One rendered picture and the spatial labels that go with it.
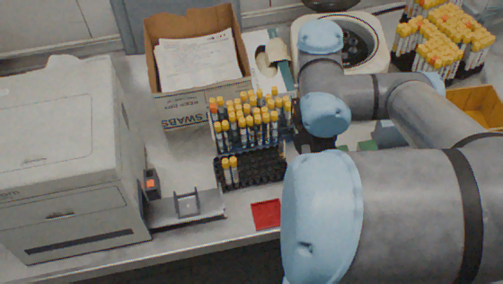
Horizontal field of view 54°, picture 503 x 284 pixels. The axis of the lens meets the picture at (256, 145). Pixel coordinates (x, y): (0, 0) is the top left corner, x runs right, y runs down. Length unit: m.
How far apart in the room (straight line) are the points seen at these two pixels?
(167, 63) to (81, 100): 0.42
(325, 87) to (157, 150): 0.60
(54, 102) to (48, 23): 0.50
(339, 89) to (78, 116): 0.49
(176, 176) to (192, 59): 0.34
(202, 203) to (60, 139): 0.34
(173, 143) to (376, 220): 0.93
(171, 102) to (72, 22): 0.42
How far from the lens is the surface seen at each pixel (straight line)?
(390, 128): 1.17
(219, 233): 1.12
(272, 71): 1.32
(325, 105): 0.75
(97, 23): 1.48
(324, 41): 0.81
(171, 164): 1.23
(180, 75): 1.33
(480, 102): 1.36
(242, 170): 1.16
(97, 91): 1.01
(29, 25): 1.50
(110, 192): 0.95
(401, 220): 0.39
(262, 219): 1.12
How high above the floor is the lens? 1.87
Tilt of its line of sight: 54 degrees down
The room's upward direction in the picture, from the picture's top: 4 degrees counter-clockwise
